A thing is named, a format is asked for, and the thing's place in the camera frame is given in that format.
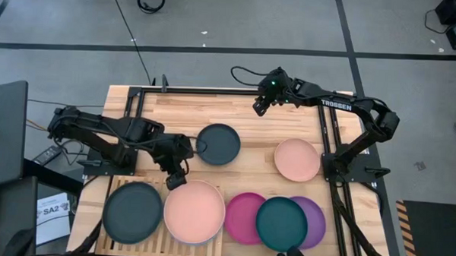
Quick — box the white paper sheet SA2 print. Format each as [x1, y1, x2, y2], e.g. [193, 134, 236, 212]
[35, 191, 73, 247]

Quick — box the thin grey cable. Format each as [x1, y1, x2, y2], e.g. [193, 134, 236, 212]
[27, 98, 105, 109]

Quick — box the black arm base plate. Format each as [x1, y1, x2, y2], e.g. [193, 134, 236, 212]
[320, 152, 391, 185]
[82, 147, 139, 178]

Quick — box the salmon pink plate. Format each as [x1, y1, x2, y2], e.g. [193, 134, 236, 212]
[162, 179, 228, 246]
[273, 137, 323, 184]

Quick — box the black office chair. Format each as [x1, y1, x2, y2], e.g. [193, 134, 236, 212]
[2, 226, 36, 256]

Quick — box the coiled black cable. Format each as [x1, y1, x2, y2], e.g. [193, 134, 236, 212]
[135, 0, 166, 15]

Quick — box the dark grey cabinet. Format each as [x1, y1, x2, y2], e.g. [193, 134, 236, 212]
[0, 175, 40, 248]

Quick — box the black mat with hazard stripes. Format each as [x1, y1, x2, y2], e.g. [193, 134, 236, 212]
[394, 199, 456, 256]

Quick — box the black power adapter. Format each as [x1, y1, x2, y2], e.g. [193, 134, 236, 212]
[31, 144, 64, 167]

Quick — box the magenta plate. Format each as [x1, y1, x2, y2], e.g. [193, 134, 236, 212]
[223, 191, 268, 246]

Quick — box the wooden slatted shelf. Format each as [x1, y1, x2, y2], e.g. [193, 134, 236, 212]
[93, 174, 226, 256]

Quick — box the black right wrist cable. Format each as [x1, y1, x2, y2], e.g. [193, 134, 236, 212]
[230, 65, 271, 88]

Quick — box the long black floor cable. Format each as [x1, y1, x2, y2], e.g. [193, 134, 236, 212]
[106, 0, 160, 87]

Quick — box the teal green plate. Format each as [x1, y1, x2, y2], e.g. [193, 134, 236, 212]
[254, 195, 310, 254]

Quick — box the black aluminium table frame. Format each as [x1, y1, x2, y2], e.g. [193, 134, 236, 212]
[117, 84, 396, 256]

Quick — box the yellow green cable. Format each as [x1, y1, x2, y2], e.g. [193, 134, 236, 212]
[26, 119, 50, 132]

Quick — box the black desk top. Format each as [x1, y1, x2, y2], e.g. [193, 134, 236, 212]
[0, 79, 29, 190]

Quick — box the purple plate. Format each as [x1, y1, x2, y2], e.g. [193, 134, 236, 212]
[287, 195, 328, 251]

